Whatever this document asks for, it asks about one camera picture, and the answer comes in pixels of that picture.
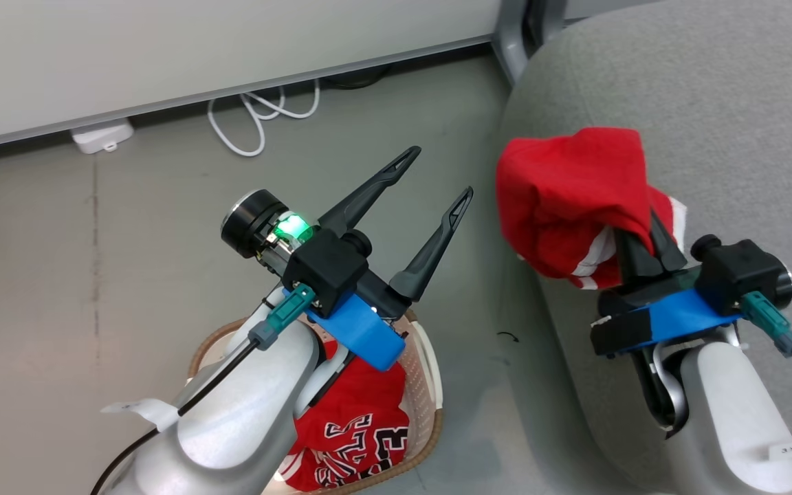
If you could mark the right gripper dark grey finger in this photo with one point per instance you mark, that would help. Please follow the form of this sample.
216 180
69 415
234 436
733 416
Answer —
635 260
667 253

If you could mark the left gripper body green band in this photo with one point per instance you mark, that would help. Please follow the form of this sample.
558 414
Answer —
253 221

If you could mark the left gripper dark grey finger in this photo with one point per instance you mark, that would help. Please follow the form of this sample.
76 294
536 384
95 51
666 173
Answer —
368 189
434 254

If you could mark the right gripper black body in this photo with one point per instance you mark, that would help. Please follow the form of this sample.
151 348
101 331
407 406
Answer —
619 330

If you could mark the red garment white trim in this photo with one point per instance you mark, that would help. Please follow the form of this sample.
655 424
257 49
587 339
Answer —
561 199

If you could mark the red jersey black white lettering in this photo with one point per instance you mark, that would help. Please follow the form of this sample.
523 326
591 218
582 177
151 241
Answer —
348 426

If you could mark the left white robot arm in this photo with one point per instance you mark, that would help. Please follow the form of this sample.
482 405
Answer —
245 405

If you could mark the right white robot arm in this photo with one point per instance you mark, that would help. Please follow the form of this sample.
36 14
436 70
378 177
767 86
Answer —
726 412

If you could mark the cream perforated laundry basket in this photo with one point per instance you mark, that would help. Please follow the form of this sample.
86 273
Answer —
425 385

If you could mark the small black curved scrap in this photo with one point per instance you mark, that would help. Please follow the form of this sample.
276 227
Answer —
510 335

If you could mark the grey fabric sofa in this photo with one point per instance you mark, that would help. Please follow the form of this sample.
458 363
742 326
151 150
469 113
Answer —
726 103

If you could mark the white power adapter box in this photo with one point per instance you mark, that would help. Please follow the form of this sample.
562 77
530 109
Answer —
100 136

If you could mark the wide white partition panel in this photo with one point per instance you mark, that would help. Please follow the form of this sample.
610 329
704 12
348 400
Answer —
162 48

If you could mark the narrow white partition panel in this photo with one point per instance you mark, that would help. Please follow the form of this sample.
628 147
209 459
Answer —
606 5

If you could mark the right wrist camera blue mount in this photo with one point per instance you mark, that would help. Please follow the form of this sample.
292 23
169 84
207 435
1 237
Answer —
740 275

